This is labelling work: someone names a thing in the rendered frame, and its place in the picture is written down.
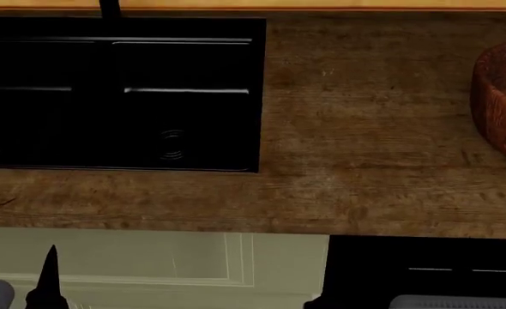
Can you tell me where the pale green cabinet door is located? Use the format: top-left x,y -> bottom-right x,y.
0,226 -> 330,309

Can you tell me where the reddish brown wooden bowl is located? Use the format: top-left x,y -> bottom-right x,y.
469,40 -> 506,164

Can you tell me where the black dishwasher front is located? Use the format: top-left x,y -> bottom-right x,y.
321,234 -> 506,309

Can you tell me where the black sink faucet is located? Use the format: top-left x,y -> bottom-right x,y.
99,0 -> 125,21

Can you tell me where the black double kitchen sink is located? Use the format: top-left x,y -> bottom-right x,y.
0,15 -> 268,174

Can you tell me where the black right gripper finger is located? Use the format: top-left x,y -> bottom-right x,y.
303,296 -> 328,309

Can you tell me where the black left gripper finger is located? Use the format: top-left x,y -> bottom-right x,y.
36,244 -> 62,294

